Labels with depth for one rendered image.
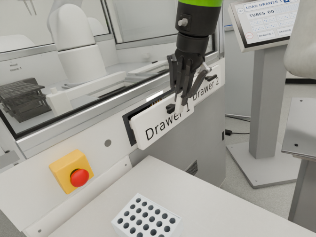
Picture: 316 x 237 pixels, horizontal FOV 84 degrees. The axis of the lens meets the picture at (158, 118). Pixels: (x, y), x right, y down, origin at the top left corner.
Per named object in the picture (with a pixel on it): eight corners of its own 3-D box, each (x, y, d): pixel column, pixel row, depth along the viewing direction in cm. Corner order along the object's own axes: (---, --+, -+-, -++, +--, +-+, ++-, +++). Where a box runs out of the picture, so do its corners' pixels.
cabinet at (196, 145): (227, 183, 136) (226, 82, 100) (121, 346, 74) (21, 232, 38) (144, 147, 199) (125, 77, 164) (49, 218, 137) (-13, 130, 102)
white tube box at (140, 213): (184, 229, 37) (181, 217, 35) (160, 270, 31) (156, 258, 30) (140, 202, 44) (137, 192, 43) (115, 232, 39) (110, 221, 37)
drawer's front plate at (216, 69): (221, 85, 93) (220, 64, 88) (190, 107, 75) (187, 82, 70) (217, 85, 94) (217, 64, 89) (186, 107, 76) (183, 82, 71)
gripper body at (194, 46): (169, 29, 41) (165, 67, 47) (201, 39, 37) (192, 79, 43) (188, 26, 46) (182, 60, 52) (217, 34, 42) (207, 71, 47)
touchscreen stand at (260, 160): (316, 178, 126) (364, 16, 81) (253, 188, 128) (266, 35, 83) (272, 139, 171) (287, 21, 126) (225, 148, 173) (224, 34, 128)
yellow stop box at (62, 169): (96, 177, 44) (86, 154, 41) (68, 197, 40) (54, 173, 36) (87, 169, 47) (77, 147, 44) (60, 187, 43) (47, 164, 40)
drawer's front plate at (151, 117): (194, 111, 71) (191, 85, 66) (142, 151, 54) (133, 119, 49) (190, 111, 72) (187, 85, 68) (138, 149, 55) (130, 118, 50)
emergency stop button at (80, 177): (93, 180, 41) (86, 167, 39) (76, 192, 38) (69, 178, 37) (87, 175, 43) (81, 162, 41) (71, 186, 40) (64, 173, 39)
